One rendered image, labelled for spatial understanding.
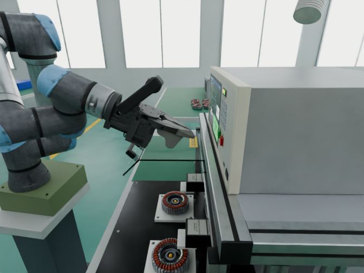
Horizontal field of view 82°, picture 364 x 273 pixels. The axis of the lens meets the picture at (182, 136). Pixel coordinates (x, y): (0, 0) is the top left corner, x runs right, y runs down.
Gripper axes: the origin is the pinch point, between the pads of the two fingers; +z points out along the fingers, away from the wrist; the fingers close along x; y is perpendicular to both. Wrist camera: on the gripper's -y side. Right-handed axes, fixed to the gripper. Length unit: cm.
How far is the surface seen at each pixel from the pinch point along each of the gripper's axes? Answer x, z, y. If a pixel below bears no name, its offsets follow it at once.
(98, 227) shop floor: -83, -18, 140
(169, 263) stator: 5.7, 11.0, 37.8
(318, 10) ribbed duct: -100, 53, -69
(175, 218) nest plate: -13.8, 12.2, 38.9
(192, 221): 2.1, 11.8, 23.7
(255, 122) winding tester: 14.5, 6.2, -11.2
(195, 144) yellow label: -19.3, 6.8, 10.2
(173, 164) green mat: -60, 10, 44
